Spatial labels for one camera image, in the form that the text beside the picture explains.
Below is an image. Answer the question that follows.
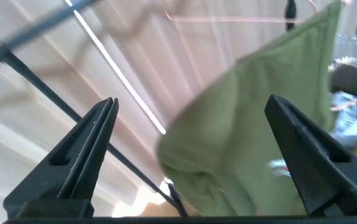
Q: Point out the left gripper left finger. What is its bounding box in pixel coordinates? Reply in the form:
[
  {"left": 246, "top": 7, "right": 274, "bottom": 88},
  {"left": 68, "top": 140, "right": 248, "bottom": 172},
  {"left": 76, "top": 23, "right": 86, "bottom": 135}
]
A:
[{"left": 3, "top": 97, "right": 120, "bottom": 218}]

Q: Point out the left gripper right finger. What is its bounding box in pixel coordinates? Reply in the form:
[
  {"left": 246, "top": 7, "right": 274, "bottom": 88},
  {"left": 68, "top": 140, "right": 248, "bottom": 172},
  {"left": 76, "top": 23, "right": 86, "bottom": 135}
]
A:
[{"left": 264, "top": 94, "right": 357, "bottom": 217}]

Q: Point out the pale grey garment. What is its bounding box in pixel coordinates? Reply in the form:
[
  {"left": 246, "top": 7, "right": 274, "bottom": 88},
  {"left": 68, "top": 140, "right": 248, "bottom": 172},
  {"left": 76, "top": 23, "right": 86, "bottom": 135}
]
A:
[{"left": 329, "top": 91, "right": 357, "bottom": 149}]

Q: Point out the green printed shirt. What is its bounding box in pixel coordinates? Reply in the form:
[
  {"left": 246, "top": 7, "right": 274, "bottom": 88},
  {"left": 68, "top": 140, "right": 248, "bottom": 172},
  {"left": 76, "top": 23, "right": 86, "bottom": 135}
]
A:
[{"left": 156, "top": 0, "right": 344, "bottom": 218}]

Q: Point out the white laundry basket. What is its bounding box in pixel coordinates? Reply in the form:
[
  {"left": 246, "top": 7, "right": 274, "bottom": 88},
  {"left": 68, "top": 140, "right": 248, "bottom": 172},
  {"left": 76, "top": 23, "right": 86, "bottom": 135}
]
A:
[{"left": 327, "top": 32, "right": 357, "bottom": 122}]

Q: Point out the black clothes rack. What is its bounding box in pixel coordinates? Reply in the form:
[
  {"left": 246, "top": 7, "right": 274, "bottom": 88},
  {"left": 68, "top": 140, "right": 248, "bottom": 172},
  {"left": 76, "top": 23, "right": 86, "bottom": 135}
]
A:
[{"left": 0, "top": 0, "right": 297, "bottom": 218}]

